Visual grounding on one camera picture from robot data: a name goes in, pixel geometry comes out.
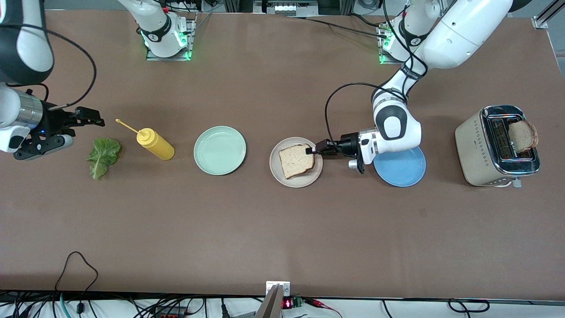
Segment pale bread slice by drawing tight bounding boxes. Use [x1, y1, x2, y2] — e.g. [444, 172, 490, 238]
[279, 144, 316, 179]

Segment green lettuce leaf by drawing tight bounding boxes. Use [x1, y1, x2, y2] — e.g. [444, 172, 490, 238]
[87, 138, 122, 180]

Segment yellow squeeze bottle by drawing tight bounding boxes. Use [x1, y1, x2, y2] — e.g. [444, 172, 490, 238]
[116, 118, 175, 161]

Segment toasted brown bread slice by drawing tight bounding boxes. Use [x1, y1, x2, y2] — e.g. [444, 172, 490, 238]
[508, 120, 539, 154]

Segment beige plate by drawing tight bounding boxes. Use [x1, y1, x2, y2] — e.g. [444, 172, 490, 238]
[270, 137, 323, 188]

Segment blue plate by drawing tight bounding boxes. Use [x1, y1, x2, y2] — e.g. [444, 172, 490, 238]
[373, 146, 426, 187]

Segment mint green plate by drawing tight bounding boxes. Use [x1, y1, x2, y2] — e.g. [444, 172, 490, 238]
[194, 126, 247, 176]

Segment beige chrome toaster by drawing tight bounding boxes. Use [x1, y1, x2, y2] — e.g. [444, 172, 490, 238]
[455, 105, 541, 189]

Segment grey electrical box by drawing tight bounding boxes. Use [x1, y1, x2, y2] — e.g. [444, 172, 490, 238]
[254, 0, 318, 16]

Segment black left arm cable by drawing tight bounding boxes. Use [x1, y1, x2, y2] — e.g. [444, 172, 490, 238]
[325, 83, 409, 144]

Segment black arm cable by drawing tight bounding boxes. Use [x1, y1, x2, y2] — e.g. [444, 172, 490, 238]
[0, 24, 97, 111]
[325, 83, 409, 144]

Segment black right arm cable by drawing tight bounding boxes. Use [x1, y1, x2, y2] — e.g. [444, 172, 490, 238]
[0, 24, 97, 111]

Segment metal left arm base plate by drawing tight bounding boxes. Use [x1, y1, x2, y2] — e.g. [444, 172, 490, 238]
[377, 24, 426, 65]

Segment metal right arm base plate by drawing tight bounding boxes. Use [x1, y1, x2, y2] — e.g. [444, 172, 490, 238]
[146, 12, 197, 61]

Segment long black table cable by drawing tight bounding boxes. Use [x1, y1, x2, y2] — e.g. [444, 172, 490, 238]
[287, 15, 389, 39]

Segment thin black looped cable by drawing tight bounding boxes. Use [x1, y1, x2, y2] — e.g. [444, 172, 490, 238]
[55, 251, 98, 293]

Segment red alligator clip wires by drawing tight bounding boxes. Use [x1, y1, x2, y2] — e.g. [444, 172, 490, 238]
[305, 298, 343, 318]

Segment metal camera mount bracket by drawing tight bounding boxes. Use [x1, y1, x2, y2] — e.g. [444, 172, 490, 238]
[265, 281, 291, 318]

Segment black coiled floor cable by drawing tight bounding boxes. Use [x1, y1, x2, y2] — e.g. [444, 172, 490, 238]
[448, 299, 490, 313]

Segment aluminium frame profile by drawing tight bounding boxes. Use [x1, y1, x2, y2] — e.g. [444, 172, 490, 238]
[532, 0, 565, 30]

